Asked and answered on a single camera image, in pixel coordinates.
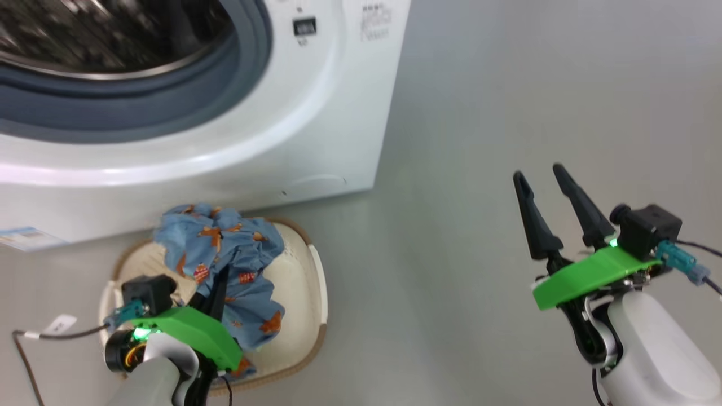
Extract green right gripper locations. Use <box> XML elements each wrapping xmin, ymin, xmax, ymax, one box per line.
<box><xmin>512</xmin><ymin>164</ymin><xmax>664</xmax><ymax>368</ymax></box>

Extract white Hisense washing machine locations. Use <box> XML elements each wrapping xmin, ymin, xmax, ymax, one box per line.
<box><xmin>0</xmin><ymin>0</ymin><xmax>412</xmax><ymax>247</ymax></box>

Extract grey rubber door gasket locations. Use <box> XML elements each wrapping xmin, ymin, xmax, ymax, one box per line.
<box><xmin>0</xmin><ymin>0</ymin><xmax>275</xmax><ymax>144</ymax></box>

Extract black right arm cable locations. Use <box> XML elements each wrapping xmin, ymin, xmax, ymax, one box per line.
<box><xmin>676</xmin><ymin>240</ymin><xmax>722</xmax><ymax>298</ymax></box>

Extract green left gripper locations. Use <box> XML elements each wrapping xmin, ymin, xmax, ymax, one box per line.
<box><xmin>104</xmin><ymin>266</ymin><xmax>244</xmax><ymax>406</ymax></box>

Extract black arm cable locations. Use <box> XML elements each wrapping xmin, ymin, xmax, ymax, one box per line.
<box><xmin>12</xmin><ymin>314</ymin><xmax>113</xmax><ymax>406</ymax></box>
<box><xmin>676</xmin><ymin>240</ymin><xmax>722</xmax><ymax>298</ymax></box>

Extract blue energy label sticker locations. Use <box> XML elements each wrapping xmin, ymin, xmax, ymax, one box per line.
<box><xmin>0</xmin><ymin>227</ymin><xmax>68</xmax><ymax>252</ymax></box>

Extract cream plastic laundry basket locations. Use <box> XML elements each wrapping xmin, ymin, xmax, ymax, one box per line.
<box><xmin>99</xmin><ymin>217</ymin><xmax>329</xmax><ymax>391</ymax></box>

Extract blue printed garment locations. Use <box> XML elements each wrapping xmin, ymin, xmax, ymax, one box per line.
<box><xmin>153</xmin><ymin>203</ymin><xmax>287</xmax><ymax>377</ymax></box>

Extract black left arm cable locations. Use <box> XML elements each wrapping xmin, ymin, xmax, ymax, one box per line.
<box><xmin>12</xmin><ymin>314</ymin><xmax>113</xmax><ymax>406</ymax></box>

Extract steel perforated drum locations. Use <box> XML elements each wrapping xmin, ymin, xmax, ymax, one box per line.
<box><xmin>0</xmin><ymin>0</ymin><xmax>235</xmax><ymax>81</ymax></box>

